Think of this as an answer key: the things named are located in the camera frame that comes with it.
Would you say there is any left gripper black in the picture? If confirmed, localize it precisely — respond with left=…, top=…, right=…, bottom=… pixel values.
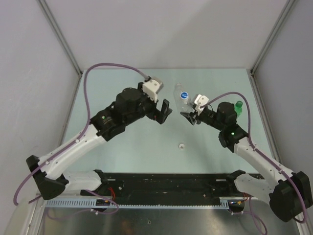
left=124, top=82, right=171, bottom=126

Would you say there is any green plastic bottle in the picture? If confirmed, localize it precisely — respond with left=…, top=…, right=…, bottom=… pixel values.
left=234, top=104, right=242, bottom=118

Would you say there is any green bottle cap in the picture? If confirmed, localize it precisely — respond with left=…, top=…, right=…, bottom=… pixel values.
left=235, top=100, right=243, bottom=108

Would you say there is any clear plastic bottle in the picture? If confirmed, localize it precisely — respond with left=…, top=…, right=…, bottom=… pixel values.
left=174, top=83, right=185, bottom=108
left=178, top=94, right=194, bottom=113

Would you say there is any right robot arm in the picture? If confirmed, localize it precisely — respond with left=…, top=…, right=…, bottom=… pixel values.
left=181, top=102, right=313, bottom=222

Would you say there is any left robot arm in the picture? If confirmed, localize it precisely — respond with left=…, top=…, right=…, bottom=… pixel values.
left=26, top=78, right=172, bottom=200

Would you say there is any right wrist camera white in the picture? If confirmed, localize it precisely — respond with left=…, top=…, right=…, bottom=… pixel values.
left=192, top=94, right=209, bottom=116

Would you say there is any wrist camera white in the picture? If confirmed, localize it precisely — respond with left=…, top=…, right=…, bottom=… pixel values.
left=192, top=94, right=209, bottom=116
left=142, top=77, right=164, bottom=103

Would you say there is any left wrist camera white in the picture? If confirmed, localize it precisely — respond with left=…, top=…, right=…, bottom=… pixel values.
left=142, top=77, right=164, bottom=103

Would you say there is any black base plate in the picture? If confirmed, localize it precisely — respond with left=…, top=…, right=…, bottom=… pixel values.
left=95, top=173, right=244, bottom=202

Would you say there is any grey slotted cable duct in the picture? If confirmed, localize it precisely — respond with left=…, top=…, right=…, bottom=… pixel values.
left=45, top=198, right=229, bottom=209

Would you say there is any left aluminium corner post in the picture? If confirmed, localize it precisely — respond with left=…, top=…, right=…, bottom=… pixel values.
left=36, top=0, right=82, bottom=75

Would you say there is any aluminium corner post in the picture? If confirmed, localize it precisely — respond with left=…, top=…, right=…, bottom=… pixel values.
left=249, top=0, right=298, bottom=75
left=36, top=0, right=82, bottom=75

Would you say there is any right aluminium corner post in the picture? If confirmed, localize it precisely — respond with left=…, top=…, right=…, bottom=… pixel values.
left=249, top=0, right=298, bottom=75

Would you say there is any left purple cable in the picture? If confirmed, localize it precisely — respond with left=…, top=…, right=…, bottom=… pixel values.
left=12, top=62, right=150, bottom=216

